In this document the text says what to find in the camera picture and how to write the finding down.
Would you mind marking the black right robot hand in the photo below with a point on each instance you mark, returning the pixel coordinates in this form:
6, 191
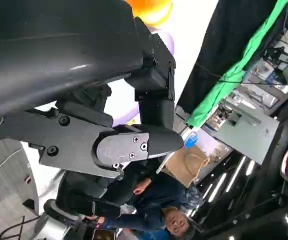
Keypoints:
84, 192

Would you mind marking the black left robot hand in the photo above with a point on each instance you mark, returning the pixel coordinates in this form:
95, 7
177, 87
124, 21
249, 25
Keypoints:
59, 62

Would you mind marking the long twisted orange bread roll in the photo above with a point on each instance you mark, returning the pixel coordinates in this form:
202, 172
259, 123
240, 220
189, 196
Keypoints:
150, 7

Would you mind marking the phone with lit screen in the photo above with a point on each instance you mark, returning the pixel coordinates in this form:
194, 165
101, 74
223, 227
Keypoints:
104, 234

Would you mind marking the person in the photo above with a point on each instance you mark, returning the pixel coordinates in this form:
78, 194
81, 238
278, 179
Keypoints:
153, 207

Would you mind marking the brown paper bag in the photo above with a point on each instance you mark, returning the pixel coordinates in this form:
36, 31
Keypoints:
183, 165

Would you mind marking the lilac plate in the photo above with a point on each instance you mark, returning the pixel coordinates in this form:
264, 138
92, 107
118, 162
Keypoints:
170, 43

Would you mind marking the black backdrop cloth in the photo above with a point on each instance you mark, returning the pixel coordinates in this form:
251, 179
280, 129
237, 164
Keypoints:
223, 50

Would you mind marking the green cloth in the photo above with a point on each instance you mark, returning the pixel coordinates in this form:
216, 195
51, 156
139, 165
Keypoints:
223, 85

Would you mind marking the grey machine cabinet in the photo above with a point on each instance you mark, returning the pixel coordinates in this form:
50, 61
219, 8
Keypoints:
253, 132

